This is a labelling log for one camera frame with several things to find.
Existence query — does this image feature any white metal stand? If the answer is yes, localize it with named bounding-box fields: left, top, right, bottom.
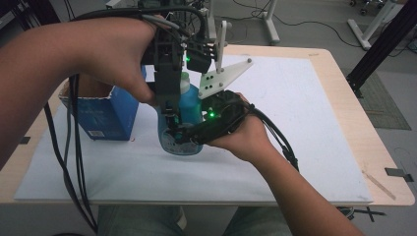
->
left=347, top=0, right=399, bottom=51
left=261, top=0, right=281, bottom=46

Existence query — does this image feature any black frame post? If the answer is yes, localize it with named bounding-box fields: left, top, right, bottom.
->
left=345, top=0, right=417, bottom=99

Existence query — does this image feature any thin wooden stick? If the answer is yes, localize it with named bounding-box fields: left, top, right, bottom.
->
left=362, top=170, right=397, bottom=202

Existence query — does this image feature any thick black cable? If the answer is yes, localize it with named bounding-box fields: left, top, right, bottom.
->
left=43, top=7, right=209, bottom=234
left=244, top=102, right=300, bottom=172

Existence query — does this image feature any white foam mat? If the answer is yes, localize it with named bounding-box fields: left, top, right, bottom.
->
left=13, top=53, right=375, bottom=206

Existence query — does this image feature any person's left leg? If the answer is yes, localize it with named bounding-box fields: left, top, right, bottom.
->
left=96, top=206, right=185, bottom=236

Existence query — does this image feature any person's leg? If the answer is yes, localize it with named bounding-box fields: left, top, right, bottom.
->
left=222, top=206, right=293, bottom=236
left=96, top=206, right=185, bottom=236

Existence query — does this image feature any person's left hand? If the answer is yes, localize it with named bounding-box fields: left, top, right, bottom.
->
left=70, top=16, right=158, bottom=107

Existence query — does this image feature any blue bottle with white cap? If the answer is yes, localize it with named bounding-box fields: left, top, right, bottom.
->
left=156, top=71, right=205, bottom=156

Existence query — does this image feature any person's right leg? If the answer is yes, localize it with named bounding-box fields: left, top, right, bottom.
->
left=222, top=206, right=293, bottom=236

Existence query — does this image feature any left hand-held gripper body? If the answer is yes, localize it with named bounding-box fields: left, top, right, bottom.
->
left=141, top=20, right=229, bottom=109

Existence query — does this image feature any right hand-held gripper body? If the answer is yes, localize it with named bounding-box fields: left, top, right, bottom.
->
left=198, top=58, right=254, bottom=140

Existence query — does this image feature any blue cardboard box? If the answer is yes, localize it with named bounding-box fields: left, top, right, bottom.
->
left=58, top=65, right=148, bottom=142

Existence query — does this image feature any grey floor mat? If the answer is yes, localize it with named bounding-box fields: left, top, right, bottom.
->
left=340, top=67, right=413, bottom=131

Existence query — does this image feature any long black floor cable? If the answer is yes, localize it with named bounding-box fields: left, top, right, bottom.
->
left=229, top=0, right=354, bottom=47

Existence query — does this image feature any office chair base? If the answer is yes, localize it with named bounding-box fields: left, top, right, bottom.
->
left=348, top=0, right=387, bottom=16

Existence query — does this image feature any person's right hand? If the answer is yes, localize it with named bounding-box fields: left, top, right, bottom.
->
left=206, top=92, right=273, bottom=163

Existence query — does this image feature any grey metal stand leg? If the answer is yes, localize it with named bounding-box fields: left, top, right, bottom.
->
left=198, top=0, right=218, bottom=42

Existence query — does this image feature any thin black cable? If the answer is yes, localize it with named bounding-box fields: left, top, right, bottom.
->
left=72, top=74, right=99, bottom=232
left=245, top=106, right=298, bottom=170

